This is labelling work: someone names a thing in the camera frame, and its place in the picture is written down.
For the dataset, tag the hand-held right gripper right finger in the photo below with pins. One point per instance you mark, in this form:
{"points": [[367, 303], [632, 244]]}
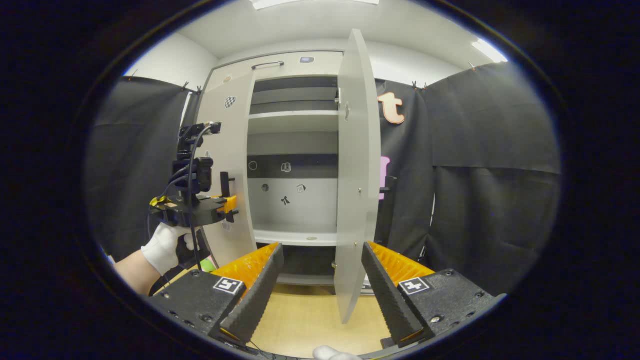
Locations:
{"points": [[392, 295]]}

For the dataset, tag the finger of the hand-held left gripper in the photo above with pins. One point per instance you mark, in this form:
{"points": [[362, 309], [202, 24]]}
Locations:
{"points": [[229, 207]]}

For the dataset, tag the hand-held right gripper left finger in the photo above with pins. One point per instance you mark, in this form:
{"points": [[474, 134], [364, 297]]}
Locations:
{"points": [[252, 295]]}

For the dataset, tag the beige cabinet door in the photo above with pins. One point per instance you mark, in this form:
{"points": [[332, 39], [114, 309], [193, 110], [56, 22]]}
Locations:
{"points": [[357, 150], [235, 150]]}

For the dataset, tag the beige double-door shoe cabinet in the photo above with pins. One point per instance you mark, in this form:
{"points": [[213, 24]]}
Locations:
{"points": [[300, 205]]}

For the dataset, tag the white cabinet shelf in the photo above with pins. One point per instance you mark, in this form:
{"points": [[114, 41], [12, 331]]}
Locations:
{"points": [[295, 236], [295, 121]]}

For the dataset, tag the beige cabinet drawer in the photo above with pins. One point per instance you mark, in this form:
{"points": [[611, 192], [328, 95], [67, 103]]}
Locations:
{"points": [[320, 67]]}

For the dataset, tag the pink and green plush toy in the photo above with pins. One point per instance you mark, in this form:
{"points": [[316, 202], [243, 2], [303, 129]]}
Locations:
{"points": [[208, 264]]}

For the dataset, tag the black backdrop cloth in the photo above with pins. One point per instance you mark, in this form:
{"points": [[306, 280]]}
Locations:
{"points": [[490, 125]]}

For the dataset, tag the wide ceiling light panel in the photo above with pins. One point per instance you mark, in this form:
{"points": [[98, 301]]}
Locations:
{"points": [[310, 3]]}

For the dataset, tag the narrow ceiling light panel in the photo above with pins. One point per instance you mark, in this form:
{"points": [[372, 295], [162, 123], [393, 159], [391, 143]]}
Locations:
{"points": [[489, 50]]}

